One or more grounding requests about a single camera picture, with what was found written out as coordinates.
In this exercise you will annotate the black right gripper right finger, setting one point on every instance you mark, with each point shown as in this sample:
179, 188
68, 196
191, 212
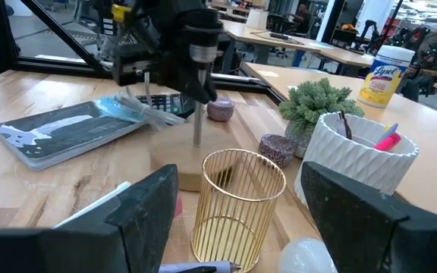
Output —
374, 235

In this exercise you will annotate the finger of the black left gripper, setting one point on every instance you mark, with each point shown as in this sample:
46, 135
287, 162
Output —
192, 81

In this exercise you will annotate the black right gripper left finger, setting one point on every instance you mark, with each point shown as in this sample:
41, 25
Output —
139, 227

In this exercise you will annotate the white lightbulb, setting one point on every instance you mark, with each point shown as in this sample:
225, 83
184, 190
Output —
305, 259

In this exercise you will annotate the black desk calculator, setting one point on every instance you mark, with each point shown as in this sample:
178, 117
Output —
165, 103

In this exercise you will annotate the white ribbed ceramic cup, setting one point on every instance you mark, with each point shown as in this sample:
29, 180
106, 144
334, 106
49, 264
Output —
351, 167

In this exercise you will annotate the background wooden desk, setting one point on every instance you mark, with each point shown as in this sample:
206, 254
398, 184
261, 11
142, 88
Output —
249, 34

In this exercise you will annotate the yellow sticky note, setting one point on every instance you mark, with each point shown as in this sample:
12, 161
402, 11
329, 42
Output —
268, 74

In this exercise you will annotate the white paper bag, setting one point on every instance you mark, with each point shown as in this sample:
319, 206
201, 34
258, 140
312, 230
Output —
257, 19

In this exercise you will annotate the pink marker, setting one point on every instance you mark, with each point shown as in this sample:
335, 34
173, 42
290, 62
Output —
388, 142

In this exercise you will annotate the small yellow jar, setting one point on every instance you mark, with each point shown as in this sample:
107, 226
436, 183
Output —
237, 212

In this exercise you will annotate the light wooden desk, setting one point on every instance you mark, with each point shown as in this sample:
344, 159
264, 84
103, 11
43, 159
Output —
431, 151

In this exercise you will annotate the blue pen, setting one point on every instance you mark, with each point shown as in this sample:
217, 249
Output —
390, 130

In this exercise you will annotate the patterned purple candle tin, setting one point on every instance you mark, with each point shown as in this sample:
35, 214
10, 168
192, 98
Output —
277, 149

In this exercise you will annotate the dark brown stick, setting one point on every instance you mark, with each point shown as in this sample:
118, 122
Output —
345, 127

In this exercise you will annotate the black and teal package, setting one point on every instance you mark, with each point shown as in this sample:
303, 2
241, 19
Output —
63, 130

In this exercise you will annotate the green artificial potted plant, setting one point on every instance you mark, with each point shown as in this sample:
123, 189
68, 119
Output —
313, 100

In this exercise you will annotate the person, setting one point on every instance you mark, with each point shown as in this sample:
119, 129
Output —
434, 49
301, 19

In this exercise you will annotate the Lysol wipes canister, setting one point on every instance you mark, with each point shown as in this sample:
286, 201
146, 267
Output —
385, 77

